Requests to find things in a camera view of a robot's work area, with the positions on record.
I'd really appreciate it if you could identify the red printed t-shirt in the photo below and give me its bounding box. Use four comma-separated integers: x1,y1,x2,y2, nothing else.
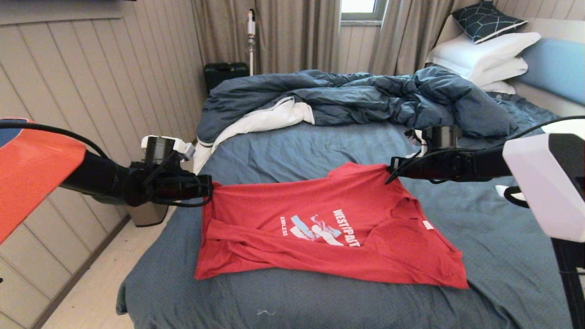
194,162,469,289

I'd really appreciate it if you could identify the beige trash bin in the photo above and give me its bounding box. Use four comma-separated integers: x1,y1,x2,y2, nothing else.
130,203,169,228

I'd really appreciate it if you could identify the beige curtain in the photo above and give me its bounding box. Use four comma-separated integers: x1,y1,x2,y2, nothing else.
368,0,481,77
191,0,341,76

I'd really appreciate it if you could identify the dark green suitcase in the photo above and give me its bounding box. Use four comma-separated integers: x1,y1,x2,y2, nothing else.
203,63,250,97

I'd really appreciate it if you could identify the blue headboard cushion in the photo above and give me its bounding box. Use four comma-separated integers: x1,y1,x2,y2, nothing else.
516,38,585,107

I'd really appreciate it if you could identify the flat white remote control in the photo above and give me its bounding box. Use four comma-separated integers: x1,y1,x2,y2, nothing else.
495,185,526,202

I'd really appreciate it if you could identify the dark geometric patterned cushion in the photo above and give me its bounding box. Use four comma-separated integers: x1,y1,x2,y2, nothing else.
451,2,527,45

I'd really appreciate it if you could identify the white stick vacuum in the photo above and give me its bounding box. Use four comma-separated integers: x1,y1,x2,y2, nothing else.
246,10,256,77

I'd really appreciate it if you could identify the dark blue crumpled duvet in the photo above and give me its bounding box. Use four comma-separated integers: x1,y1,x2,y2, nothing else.
193,66,519,176

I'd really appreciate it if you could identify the large white pillow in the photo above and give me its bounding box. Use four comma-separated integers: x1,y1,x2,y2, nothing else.
425,32,541,83

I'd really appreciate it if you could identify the blue-grey bed sheet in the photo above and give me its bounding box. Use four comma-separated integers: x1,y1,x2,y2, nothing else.
115,94,585,329

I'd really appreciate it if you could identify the window with grey frame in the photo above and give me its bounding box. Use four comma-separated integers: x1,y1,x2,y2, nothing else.
340,0,387,23

